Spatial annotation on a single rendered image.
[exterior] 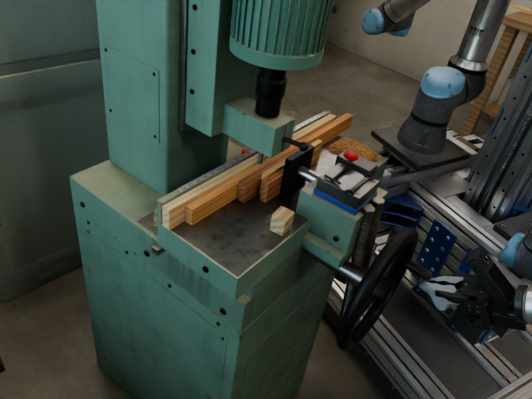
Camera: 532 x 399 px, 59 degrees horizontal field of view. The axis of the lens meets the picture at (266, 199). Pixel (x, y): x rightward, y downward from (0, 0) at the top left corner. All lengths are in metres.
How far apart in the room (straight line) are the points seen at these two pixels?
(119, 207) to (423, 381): 1.08
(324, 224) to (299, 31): 0.38
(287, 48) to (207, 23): 0.17
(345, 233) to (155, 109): 0.48
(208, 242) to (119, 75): 0.44
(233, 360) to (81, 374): 0.84
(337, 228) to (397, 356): 0.83
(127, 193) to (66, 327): 0.88
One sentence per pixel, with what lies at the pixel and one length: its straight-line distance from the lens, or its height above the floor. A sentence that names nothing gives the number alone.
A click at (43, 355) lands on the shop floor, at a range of 1.89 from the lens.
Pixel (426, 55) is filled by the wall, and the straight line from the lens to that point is 4.45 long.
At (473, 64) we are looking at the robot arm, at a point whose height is 1.07.
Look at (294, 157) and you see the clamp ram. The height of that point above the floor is 1.00.
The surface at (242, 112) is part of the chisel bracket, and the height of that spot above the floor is 1.07.
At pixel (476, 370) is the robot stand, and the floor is 0.21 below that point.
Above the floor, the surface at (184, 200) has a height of 0.95.
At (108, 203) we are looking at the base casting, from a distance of 1.15.
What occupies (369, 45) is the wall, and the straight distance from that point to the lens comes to 4.74.
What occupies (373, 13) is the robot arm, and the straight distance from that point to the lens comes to 1.55.
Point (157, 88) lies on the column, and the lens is 1.02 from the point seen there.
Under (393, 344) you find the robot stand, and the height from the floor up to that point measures 0.23.
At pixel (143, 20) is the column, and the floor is 1.21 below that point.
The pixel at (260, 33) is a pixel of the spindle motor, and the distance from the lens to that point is 0.83.
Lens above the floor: 1.51
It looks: 37 degrees down
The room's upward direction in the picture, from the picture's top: 9 degrees clockwise
